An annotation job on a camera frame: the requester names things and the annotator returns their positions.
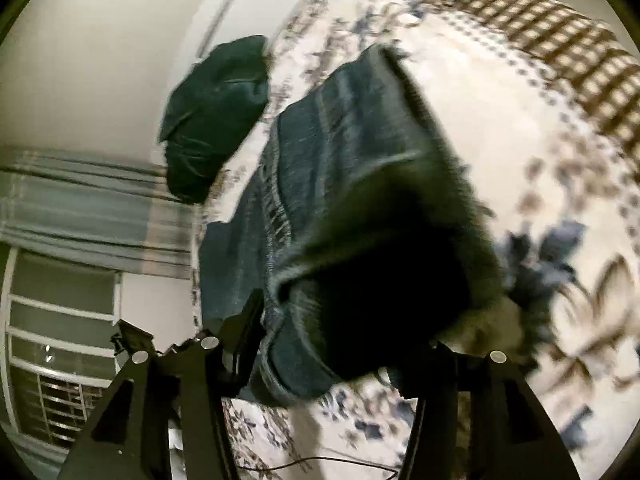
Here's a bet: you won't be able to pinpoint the brown checked bed sheet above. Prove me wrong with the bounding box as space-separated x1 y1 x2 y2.
345 0 636 137

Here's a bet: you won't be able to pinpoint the dark blue jeans pants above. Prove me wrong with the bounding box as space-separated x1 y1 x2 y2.
197 42 506 407

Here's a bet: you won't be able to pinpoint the white framed window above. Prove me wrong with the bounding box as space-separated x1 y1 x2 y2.
0 247 124 450

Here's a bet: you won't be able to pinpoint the white bed headboard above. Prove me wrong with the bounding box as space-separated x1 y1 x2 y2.
190 0 351 53

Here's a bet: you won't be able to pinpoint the folded grey pants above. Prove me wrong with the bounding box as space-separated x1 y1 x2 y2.
450 297 531 356

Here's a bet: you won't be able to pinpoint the striped grey curtain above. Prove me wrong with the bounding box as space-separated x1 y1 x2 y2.
0 147 202 281

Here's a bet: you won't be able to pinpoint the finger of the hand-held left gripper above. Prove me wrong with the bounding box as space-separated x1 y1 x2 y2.
111 318 155 358

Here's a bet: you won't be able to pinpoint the floral blanket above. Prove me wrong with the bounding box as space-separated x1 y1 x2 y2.
170 0 640 476

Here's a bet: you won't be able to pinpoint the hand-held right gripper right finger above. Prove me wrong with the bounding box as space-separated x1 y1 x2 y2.
400 340 583 480

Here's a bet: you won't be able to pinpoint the black cable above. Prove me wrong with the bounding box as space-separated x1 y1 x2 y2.
235 454 402 477

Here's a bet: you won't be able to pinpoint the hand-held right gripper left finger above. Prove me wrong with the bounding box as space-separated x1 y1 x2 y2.
56 287 266 480

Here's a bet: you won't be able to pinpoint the dark green quilt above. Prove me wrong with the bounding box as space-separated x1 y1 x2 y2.
157 35 271 205

